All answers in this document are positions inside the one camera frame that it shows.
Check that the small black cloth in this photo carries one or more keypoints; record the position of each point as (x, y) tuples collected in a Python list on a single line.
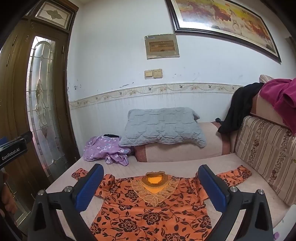
[(112, 135)]

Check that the magenta cloth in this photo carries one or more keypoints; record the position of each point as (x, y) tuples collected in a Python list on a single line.
[(279, 95)]

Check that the purple floral garment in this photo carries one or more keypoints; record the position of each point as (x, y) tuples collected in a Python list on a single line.
[(97, 149)]

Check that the grey quilted pillow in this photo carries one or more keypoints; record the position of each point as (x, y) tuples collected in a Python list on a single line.
[(161, 126)]

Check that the black garment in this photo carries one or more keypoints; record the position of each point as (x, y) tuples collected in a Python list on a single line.
[(240, 104)]

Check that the orange black floral shirt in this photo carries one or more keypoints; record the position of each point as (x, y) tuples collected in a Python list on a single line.
[(150, 220)]

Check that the leaded glass transom window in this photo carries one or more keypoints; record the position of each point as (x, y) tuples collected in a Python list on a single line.
[(54, 14)]

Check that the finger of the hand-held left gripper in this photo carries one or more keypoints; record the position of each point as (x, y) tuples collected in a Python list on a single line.
[(22, 136)]

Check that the beige quilted mattress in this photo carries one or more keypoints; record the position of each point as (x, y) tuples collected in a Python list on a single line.
[(233, 199)]

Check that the large framed painting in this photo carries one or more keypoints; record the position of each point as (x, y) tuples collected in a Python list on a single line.
[(222, 18)]

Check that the wooden door with glass panel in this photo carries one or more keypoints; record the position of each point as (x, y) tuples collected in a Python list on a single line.
[(16, 92)]

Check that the striped floral sofa backrest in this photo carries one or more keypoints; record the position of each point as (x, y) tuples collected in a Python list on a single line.
[(266, 148)]

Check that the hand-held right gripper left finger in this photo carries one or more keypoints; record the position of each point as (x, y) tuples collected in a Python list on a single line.
[(89, 185)]

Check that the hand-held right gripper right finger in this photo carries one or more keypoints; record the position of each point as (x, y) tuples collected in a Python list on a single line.
[(212, 187)]

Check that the person's left hand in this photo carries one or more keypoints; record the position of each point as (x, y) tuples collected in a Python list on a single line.
[(8, 200)]

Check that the small framed wall plaque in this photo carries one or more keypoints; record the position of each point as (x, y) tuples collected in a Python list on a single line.
[(161, 46)]

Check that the beige wall light switch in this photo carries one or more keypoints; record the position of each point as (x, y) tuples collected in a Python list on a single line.
[(148, 74), (157, 73)]

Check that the pink beige bolster cushion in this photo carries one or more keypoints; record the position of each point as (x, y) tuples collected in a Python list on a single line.
[(180, 151)]

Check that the beige striped pillow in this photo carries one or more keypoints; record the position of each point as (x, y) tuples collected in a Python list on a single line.
[(265, 78)]

